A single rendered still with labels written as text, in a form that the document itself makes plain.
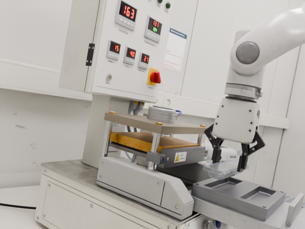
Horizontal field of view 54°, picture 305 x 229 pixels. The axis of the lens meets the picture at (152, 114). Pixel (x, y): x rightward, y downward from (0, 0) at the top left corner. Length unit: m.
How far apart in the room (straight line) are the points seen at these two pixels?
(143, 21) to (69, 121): 0.57
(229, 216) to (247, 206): 0.04
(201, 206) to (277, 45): 0.37
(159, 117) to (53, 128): 0.59
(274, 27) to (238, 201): 0.36
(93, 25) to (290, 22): 0.47
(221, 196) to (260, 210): 0.08
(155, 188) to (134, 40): 0.45
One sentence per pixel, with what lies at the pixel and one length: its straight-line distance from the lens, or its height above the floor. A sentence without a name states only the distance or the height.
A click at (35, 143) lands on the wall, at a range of 1.27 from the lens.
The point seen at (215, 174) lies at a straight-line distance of 0.70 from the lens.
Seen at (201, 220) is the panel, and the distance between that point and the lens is 0.74.
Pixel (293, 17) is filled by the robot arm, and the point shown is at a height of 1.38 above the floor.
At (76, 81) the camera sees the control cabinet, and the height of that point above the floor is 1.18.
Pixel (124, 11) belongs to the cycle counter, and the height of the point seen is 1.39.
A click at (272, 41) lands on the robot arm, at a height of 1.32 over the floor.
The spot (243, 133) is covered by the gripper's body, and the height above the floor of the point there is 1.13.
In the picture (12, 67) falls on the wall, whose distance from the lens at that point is 1.14.
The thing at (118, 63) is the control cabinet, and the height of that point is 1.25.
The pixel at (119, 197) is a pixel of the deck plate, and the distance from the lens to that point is 0.73.
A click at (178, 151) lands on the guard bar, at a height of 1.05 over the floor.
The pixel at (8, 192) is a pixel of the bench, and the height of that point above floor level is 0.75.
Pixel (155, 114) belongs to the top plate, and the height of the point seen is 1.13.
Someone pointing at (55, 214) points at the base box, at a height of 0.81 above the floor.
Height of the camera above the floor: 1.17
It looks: 3 degrees down
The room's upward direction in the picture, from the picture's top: 10 degrees clockwise
